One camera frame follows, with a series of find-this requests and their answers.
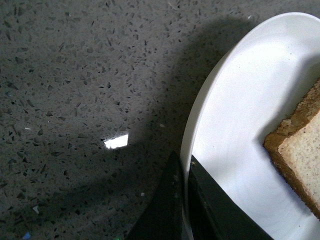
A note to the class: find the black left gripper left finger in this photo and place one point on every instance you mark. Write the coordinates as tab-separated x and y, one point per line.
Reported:
167	216

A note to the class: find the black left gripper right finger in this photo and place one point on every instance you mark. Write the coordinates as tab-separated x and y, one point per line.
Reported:
212	213

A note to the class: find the slice of brown bread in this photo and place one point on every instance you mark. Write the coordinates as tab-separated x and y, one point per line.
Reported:
294	148

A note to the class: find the white round plate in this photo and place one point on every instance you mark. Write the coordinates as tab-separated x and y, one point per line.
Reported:
256	85

